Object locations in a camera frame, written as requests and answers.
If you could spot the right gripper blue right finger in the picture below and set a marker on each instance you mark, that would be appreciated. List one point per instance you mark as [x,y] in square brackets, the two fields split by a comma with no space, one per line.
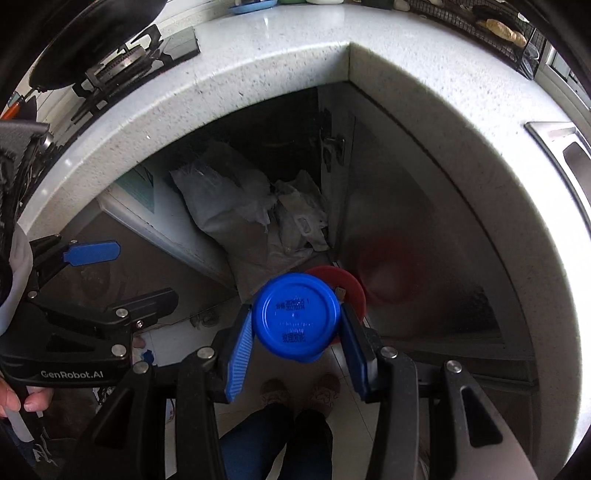
[361,360]

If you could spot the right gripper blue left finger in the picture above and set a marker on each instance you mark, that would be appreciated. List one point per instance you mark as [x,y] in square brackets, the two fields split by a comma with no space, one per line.
[238,361]

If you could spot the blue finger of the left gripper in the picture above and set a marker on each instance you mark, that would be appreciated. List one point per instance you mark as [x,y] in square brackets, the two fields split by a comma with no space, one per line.
[142,311]
[88,254]

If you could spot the blue bottle cap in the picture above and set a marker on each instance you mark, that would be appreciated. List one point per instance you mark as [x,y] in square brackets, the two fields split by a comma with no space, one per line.
[295,316]

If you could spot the red trash bin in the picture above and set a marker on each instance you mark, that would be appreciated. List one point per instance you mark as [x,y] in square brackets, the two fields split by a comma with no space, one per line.
[337,278]

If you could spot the person left hand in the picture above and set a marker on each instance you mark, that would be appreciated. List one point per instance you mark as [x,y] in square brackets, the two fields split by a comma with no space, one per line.
[38,399]

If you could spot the pink left slipper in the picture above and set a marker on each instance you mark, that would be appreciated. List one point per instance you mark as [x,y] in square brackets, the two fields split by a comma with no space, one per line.
[274,391]

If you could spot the white woven sack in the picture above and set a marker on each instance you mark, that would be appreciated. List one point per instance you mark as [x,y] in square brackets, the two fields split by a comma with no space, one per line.
[265,230]

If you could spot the black gas stove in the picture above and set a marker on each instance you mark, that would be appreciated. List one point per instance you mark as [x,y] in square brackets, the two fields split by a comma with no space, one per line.
[70,93]

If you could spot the black wok with lid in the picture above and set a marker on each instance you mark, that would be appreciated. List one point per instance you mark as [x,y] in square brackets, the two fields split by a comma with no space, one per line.
[97,31]

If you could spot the stainless steel sink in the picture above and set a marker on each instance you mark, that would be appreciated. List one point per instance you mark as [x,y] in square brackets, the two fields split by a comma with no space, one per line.
[569,151]

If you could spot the blue saucer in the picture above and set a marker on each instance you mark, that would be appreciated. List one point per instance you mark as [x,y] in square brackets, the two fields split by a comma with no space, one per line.
[252,6]

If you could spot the ginger root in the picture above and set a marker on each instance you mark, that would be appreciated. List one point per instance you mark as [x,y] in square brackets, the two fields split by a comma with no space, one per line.
[504,32]

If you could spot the black frying pan orange handle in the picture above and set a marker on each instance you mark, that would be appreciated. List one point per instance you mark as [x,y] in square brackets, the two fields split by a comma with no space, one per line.
[21,107]

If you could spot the black wire spice rack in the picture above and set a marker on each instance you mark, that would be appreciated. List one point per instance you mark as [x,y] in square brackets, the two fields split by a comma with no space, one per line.
[464,16]

